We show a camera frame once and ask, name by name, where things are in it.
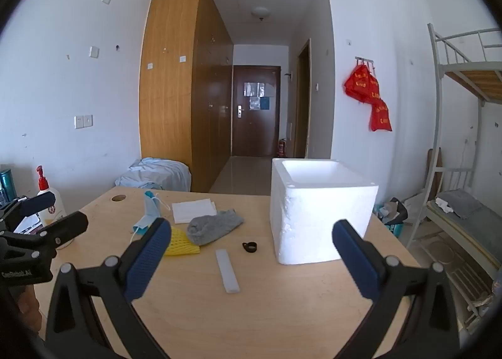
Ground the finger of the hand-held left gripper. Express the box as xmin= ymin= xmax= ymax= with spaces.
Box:
xmin=39 ymin=211 xmax=89 ymax=250
xmin=16 ymin=191 xmax=56 ymax=223

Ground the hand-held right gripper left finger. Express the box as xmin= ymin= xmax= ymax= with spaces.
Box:
xmin=46 ymin=217 xmax=172 ymax=359

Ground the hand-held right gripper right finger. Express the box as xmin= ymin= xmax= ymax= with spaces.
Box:
xmin=333 ymin=219 xmax=459 ymax=359

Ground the blue face mask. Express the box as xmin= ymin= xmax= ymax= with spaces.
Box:
xmin=143 ymin=190 xmax=173 ymax=227
xmin=131 ymin=215 xmax=158 ymax=243

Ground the yellow round sponge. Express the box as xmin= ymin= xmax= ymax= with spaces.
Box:
xmin=164 ymin=226 xmax=201 ymax=257

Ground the white foam box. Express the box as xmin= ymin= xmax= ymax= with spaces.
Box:
xmin=270 ymin=158 xmax=379 ymax=265

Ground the grey sock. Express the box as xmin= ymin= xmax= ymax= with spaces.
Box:
xmin=187 ymin=209 xmax=244 ymax=246

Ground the person's left hand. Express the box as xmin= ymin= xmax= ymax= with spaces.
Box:
xmin=16 ymin=287 xmax=43 ymax=335

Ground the white red-pump lotion bottle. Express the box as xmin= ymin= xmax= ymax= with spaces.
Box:
xmin=35 ymin=165 xmax=75 ymax=250

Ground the teal bottle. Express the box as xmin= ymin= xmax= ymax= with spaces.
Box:
xmin=0 ymin=169 xmax=16 ymax=203

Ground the white tissue stack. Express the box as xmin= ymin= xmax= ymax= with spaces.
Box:
xmin=171 ymin=199 xmax=217 ymax=225

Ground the black trash bag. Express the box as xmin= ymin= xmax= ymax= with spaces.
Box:
xmin=382 ymin=197 xmax=409 ymax=224

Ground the white plastic bar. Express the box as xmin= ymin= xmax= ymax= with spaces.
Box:
xmin=215 ymin=249 xmax=241 ymax=294

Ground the light blue cloth cover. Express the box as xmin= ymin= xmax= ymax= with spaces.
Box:
xmin=115 ymin=157 xmax=192 ymax=192

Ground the grey blanket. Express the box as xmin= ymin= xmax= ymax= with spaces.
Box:
xmin=435 ymin=188 xmax=484 ymax=220

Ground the leaning wooden board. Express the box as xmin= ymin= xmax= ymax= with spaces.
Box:
xmin=425 ymin=147 xmax=444 ymax=191

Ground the red printed bag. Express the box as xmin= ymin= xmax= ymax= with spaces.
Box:
xmin=361 ymin=72 xmax=382 ymax=104
xmin=344 ymin=65 xmax=371 ymax=101
xmin=369 ymin=99 xmax=393 ymax=132

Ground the wooden side door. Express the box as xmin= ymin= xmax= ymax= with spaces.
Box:
xmin=294 ymin=38 xmax=312 ymax=159

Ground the dark brown entrance door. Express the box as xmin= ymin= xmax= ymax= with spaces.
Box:
xmin=231 ymin=65 xmax=281 ymax=157

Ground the wooden wardrobe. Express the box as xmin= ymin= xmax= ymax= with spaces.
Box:
xmin=138 ymin=0 xmax=235 ymax=193

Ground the white metal bunk bed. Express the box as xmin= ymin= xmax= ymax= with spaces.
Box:
xmin=406 ymin=23 xmax=502 ymax=336

